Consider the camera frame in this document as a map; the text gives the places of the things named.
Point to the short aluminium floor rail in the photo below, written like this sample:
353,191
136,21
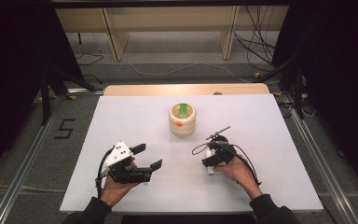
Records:
84,91

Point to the person's right hand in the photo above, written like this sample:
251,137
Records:
240,172

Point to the black curtain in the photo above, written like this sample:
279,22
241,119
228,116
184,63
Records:
338,93
12,77

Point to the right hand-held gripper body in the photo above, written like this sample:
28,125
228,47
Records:
225,152

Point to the black tripod stand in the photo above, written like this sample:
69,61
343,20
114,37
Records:
45,99

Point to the light wooden table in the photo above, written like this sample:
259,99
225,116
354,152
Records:
167,90

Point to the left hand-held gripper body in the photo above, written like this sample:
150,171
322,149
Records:
119,152

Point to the person's left hand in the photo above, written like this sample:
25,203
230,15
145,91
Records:
115,191

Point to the black metal stand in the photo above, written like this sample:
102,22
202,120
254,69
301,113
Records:
298,93

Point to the dark round table disc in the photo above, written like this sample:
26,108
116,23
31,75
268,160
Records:
217,93

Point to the cream ribbed pen holder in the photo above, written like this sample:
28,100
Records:
181,129

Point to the yellow floor tape piece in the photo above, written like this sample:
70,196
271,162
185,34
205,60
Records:
277,93

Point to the white table mat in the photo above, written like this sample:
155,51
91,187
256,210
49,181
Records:
167,193

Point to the green pen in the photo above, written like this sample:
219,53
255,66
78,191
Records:
183,109

